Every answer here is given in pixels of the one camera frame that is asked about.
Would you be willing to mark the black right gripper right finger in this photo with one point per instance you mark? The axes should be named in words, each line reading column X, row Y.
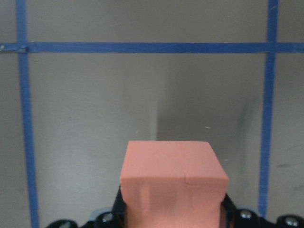
column 227, row 206

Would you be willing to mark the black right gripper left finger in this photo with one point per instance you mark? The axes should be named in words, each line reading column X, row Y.
column 119, row 205

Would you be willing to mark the orange foam cube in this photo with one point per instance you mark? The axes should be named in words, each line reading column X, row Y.
column 172, row 184

